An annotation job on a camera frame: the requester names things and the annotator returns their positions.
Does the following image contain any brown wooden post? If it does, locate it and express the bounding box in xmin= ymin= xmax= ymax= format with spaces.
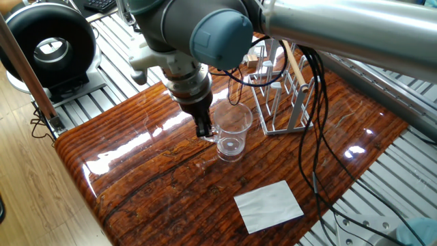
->
xmin=0 ymin=14 xmax=61 ymax=122

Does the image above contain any black round fan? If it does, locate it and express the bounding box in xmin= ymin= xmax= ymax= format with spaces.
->
xmin=0 ymin=2 xmax=98 ymax=90

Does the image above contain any white wire cup rack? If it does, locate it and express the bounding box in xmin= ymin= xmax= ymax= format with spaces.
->
xmin=246 ymin=38 xmax=318 ymax=137

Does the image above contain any clear glass cup with handle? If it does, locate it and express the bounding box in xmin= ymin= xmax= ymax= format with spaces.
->
xmin=208 ymin=102 xmax=254 ymax=163

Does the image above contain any flat white paper sheet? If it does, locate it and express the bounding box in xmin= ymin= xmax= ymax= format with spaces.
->
xmin=234 ymin=180 xmax=305 ymax=235

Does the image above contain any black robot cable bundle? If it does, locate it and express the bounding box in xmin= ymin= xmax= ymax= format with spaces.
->
xmin=229 ymin=34 xmax=437 ymax=246

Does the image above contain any black keyboard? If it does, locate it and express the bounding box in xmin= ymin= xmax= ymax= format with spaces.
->
xmin=81 ymin=0 xmax=118 ymax=13

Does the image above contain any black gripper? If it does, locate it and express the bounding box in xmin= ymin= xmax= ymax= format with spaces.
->
xmin=179 ymin=92 xmax=215 ymax=139

